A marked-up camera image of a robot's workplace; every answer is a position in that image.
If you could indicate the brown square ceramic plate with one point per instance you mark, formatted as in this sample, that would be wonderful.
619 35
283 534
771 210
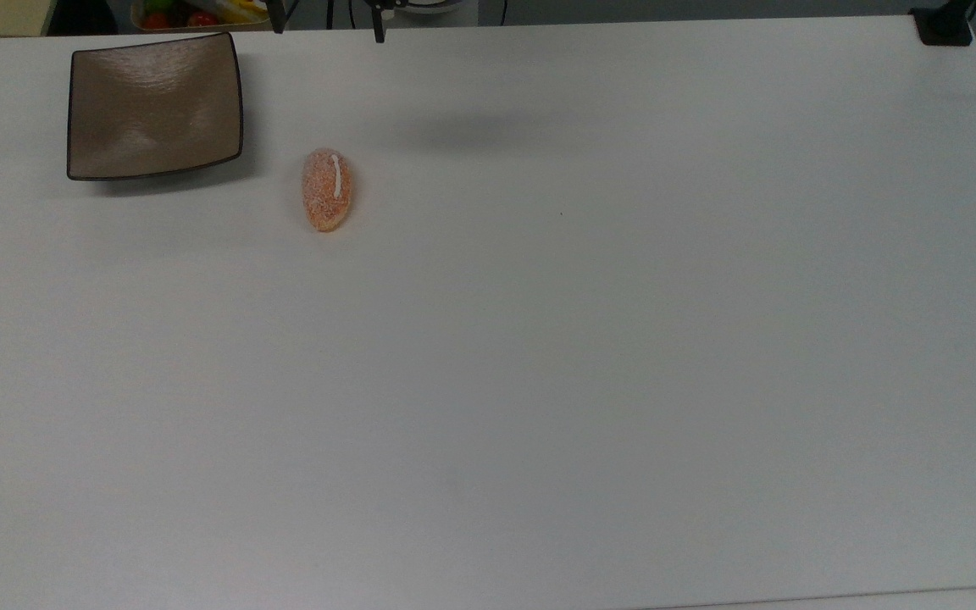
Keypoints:
153 106

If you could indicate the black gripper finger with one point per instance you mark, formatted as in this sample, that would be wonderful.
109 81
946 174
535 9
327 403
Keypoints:
277 15
380 24

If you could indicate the basket of toy fruit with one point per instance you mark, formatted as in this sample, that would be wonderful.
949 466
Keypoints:
196 14

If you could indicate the black clamp-mounted pole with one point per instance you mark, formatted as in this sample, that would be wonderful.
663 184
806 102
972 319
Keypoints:
944 25

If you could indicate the orange sugared bread roll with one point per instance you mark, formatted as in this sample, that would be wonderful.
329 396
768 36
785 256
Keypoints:
325 199

